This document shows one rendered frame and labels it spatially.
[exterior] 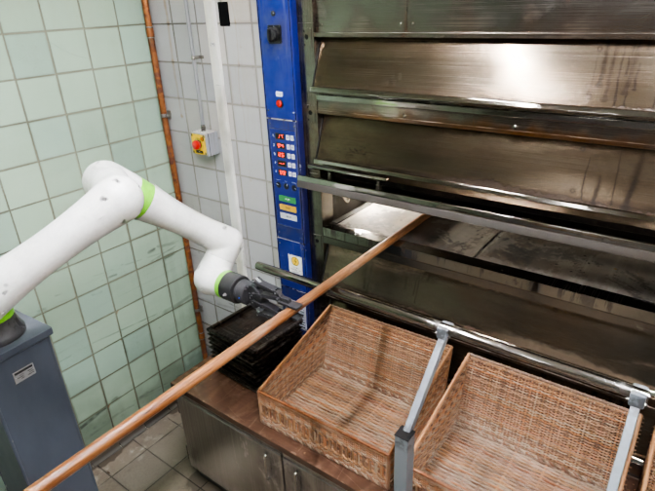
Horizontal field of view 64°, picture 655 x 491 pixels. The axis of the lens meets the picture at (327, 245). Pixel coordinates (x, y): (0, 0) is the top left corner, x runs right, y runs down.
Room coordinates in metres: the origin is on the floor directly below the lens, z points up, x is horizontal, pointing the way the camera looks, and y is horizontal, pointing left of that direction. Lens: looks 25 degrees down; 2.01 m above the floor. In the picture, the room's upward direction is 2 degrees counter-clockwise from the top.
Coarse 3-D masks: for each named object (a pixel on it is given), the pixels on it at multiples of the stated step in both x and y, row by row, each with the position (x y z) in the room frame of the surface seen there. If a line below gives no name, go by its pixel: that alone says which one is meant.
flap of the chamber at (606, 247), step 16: (336, 176) 1.95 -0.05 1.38; (336, 192) 1.71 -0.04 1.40; (352, 192) 1.67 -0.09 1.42; (400, 192) 1.71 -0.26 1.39; (416, 192) 1.73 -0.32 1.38; (416, 208) 1.52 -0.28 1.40; (432, 208) 1.49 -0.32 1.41; (480, 208) 1.52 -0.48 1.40; (496, 208) 1.53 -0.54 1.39; (480, 224) 1.39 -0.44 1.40; (496, 224) 1.37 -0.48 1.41; (512, 224) 1.34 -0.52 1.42; (560, 224) 1.37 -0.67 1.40; (576, 224) 1.38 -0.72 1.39; (560, 240) 1.26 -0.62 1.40; (576, 240) 1.24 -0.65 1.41; (592, 240) 1.22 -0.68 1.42; (640, 240) 1.25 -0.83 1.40; (640, 256) 1.14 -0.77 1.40
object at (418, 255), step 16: (336, 224) 1.95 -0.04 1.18; (352, 240) 1.85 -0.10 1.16; (368, 240) 1.80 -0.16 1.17; (400, 240) 1.78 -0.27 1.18; (416, 256) 1.68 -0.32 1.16; (432, 256) 1.64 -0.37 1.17; (448, 256) 1.63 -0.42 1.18; (464, 256) 1.62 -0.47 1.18; (464, 272) 1.57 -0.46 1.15; (480, 272) 1.53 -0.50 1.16; (496, 272) 1.50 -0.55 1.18; (512, 272) 1.49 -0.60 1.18; (528, 272) 1.49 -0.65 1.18; (528, 288) 1.44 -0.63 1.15; (544, 288) 1.41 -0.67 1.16; (560, 288) 1.38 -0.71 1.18; (576, 288) 1.37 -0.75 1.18; (592, 288) 1.37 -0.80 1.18; (592, 304) 1.32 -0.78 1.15; (608, 304) 1.30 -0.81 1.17; (624, 304) 1.28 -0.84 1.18; (640, 304) 1.27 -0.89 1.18; (640, 320) 1.24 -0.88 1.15
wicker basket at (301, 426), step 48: (336, 336) 1.81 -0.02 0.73; (384, 336) 1.70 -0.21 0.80; (288, 384) 1.62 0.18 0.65; (336, 384) 1.68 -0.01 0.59; (384, 384) 1.64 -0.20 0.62; (432, 384) 1.42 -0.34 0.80; (288, 432) 1.42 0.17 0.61; (336, 432) 1.29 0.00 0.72; (384, 432) 1.42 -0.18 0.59; (384, 480) 1.19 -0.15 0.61
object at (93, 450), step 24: (384, 240) 1.72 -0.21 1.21; (360, 264) 1.56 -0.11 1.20; (288, 312) 1.28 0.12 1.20; (216, 360) 1.07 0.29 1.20; (192, 384) 0.99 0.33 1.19; (144, 408) 0.90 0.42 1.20; (120, 432) 0.84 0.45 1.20; (72, 456) 0.78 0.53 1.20; (96, 456) 0.80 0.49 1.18; (48, 480) 0.72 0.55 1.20
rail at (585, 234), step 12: (300, 180) 1.81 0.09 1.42; (312, 180) 1.78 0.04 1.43; (324, 180) 1.75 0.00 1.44; (360, 192) 1.65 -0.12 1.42; (372, 192) 1.62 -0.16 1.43; (384, 192) 1.60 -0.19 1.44; (420, 204) 1.52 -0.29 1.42; (432, 204) 1.49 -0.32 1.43; (444, 204) 1.47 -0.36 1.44; (480, 216) 1.40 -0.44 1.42; (492, 216) 1.38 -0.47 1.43; (504, 216) 1.36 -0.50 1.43; (516, 216) 1.35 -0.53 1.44; (540, 228) 1.30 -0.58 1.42; (552, 228) 1.28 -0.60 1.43; (564, 228) 1.26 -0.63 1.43; (576, 228) 1.26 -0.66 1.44; (600, 240) 1.20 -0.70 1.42; (612, 240) 1.19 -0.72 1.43; (624, 240) 1.18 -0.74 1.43; (636, 240) 1.17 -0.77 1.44
